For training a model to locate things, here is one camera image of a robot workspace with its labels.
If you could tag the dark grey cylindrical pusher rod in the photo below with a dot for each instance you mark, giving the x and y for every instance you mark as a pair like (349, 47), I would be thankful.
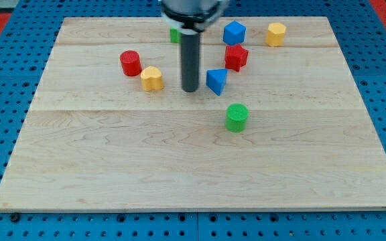
(190, 61)

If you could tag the yellow heart block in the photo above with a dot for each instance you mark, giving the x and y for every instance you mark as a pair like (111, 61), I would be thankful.
(151, 79)

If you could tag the green block behind rod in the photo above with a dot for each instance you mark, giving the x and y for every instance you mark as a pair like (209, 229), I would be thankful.
(175, 36)

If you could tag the blue triangle block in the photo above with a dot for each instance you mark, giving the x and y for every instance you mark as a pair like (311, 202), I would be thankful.
(216, 80)

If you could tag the blue cube block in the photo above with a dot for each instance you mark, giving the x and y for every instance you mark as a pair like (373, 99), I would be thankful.
(234, 33)

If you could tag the red star block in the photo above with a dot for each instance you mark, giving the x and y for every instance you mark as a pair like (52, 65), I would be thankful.
(235, 57)

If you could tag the red cylinder block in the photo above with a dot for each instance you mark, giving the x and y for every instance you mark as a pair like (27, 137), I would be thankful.
(130, 63)

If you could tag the yellow hexagon block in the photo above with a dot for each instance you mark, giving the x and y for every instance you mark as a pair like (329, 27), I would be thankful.
(275, 34)

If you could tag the green cylinder block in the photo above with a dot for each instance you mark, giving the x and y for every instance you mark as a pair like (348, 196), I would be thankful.
(236, 117)

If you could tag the light wooden board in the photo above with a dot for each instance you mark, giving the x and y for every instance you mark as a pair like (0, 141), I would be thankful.
(94, 141)

